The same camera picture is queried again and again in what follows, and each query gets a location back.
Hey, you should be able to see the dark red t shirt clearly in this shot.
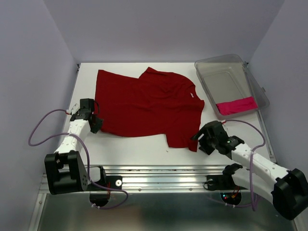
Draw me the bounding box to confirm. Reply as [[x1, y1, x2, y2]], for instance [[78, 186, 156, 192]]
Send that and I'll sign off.
[[95, 67, 205, 152]]

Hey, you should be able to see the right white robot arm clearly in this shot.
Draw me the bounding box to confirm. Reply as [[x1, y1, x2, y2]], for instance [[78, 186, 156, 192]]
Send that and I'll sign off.
[[191, 121, 308, 220]]

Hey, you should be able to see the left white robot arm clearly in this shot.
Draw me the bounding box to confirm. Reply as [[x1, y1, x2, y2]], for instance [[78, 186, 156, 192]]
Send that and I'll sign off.
[[44, 98, 103, 195]]

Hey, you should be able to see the pink rolled t shirt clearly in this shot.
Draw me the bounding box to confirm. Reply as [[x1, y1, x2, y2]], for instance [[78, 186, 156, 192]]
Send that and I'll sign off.
[[216, 97, 258, 116]]

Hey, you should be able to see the clear plastic bin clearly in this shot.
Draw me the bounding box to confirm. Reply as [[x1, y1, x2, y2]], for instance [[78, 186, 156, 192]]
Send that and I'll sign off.
[[194, 54, 270, 120]]

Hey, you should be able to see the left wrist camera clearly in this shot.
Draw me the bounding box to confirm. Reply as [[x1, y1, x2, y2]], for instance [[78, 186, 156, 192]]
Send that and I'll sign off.
[[66, 103, 80, 115]]

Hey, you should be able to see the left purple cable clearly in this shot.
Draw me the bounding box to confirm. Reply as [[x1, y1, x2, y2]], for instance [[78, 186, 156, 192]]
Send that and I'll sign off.
[[28, 108, 129, 209]]

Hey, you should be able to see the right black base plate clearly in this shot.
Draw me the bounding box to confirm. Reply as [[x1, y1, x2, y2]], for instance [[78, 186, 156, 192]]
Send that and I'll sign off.
[[204, 175, 238, 191]]

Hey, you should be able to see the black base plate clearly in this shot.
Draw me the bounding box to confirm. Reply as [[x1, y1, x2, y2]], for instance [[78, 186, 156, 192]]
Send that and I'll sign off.
[[87, 175, 123, 191], [204, 175, 238, 191]]

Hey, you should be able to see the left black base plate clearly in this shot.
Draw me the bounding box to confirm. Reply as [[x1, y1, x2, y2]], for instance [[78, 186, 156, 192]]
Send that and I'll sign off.
[[87, 175, 123, 191]]

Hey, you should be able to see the aluminium rail frame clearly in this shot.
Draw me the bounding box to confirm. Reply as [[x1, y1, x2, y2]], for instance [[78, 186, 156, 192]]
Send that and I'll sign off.
[[29, 165, 305, 231]]

